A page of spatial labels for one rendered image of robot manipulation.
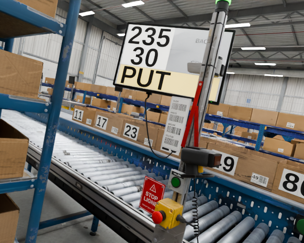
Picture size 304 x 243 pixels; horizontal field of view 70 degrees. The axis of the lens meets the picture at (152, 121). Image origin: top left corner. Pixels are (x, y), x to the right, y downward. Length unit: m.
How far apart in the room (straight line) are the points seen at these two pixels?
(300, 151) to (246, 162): 4.28
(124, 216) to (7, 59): 0.73
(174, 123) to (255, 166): 0.65
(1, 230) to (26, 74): 0.41
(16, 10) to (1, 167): 0.36
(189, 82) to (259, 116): 5.12
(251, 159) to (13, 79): 1.15
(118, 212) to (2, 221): 0.48
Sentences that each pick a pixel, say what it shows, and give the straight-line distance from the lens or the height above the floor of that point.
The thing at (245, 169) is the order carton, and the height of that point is 0.96.
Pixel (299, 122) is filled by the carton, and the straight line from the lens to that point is 5.85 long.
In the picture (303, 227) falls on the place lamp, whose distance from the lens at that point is 1.26.
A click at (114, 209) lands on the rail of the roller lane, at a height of 0.71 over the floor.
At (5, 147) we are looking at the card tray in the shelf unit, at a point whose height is 1.02.
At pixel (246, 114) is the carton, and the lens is 6.07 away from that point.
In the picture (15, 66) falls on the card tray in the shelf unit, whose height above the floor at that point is 1.21.
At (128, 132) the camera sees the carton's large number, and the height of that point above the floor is 0.95.
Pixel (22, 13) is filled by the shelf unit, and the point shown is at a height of 1.32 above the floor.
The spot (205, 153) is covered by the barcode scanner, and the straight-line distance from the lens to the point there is 0.69.
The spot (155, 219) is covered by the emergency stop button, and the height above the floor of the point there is 0.84.
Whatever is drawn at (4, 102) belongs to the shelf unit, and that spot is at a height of 1.13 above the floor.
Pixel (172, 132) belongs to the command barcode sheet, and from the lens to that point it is 0.82.
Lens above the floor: 1.18
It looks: 3 degrees down
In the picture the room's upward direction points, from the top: 12 degrees clockwise
